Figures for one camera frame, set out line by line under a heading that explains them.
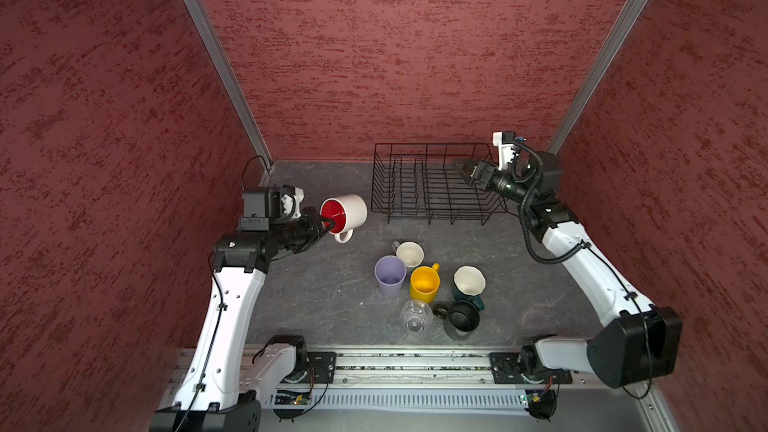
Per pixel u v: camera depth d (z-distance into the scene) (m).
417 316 0.82
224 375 0.37
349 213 0.69
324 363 0.74
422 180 1.10
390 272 0.83
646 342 0.40
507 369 0.74
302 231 0.61
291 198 0.56
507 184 0.64
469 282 0.83
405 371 0.76
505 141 0.65
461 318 0.81
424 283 0.87
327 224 0.68
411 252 0.90
